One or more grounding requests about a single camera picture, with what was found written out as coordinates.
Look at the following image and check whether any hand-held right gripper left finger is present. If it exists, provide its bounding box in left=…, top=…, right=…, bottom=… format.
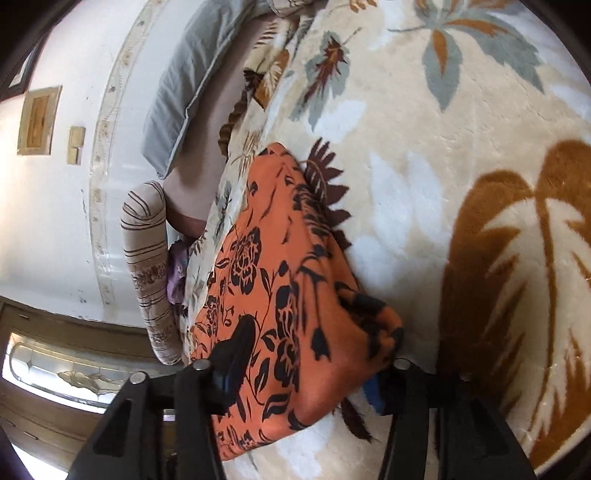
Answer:
left=67, top=318, right=262, bottom=480

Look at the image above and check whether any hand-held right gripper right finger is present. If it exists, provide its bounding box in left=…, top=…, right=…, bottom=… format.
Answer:
left=362, top=357, right=527, bottom=480

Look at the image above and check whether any leaf-printed plush blanket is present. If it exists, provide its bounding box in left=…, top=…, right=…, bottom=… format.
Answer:
left=178, top=0, right=591, bottom=480

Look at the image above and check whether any wooden door with stained glass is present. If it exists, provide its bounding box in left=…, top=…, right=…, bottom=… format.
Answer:
left=0, top=295, right=185, bottom=480

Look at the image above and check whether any purple cloth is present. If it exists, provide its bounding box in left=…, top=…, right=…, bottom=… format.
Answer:
left=167, top=240, right=191, bottom=305

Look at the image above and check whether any grey pillow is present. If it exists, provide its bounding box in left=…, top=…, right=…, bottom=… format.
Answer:
left=142, top=0, right=273, bottom=181

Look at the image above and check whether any orange floral shirt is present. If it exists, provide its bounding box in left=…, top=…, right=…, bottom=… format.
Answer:
left=182, top=142, right=404, bottom=462

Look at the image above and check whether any light-framed wall picture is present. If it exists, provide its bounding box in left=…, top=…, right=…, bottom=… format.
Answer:
left=17, top=85, right=63, bottom=156

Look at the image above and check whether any dark-framed wall picture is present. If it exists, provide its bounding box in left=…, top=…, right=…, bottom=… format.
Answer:
left=0, top=39, right=47, bottom=101

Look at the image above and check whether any striped bolster pillow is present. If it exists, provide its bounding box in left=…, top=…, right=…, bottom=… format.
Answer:
left=120, top=181, right=185, bottom=365

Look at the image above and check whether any pink bed sheet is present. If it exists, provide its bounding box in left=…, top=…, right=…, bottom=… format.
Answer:
left=164, top=21, right=259, bottom=236

